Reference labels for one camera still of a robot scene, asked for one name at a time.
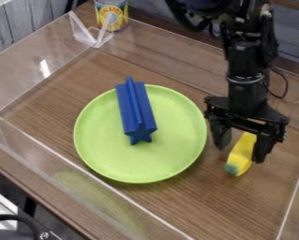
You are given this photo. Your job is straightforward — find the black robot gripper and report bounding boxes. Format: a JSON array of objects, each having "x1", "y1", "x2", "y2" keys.
[{"x1": 204, "y1": 97, "x2": 290, "y2": 163}]

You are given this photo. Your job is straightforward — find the yellow toy banana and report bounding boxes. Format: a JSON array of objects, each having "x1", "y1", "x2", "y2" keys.
[{"x1": 224, "y1": 132, "x2": 256, "y2": 176}]

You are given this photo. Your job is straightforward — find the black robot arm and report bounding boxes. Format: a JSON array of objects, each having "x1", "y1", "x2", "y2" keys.
[{"x1": 166, "y1": 0, "x2": 290, "y2": 163}]

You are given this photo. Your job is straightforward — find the green round plate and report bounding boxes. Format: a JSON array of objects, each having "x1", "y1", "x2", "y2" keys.
[{"x1": 72, "y1": 84, "x2": 208, "y2": 184}]

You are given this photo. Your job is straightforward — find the blue star-shaped block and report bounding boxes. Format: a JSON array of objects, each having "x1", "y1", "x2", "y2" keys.
[{"x1": 115, "y1": 76, "x2": 158, "y2": 145}]

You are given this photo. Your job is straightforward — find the yellow blue tin can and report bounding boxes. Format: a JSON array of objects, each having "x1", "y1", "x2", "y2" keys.
[{"x1": 93, "y1": 0, "x2": 129, "y2": 32}]

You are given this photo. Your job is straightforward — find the black device with knob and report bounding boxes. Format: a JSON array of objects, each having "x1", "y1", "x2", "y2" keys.
[{"x1": 0, "y1": 215, "x2": 65, "y2": 240}]

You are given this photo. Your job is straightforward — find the clear acrylic enclosure wall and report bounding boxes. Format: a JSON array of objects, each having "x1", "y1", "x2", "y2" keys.
[{"x1": 0, "y1": 18, "x2": 299, "y2": 240}]

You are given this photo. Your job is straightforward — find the black cable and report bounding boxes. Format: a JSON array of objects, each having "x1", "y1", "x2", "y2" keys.
[{"x1": 0, "y1": 213, "x2": 39, "y2": 240}]

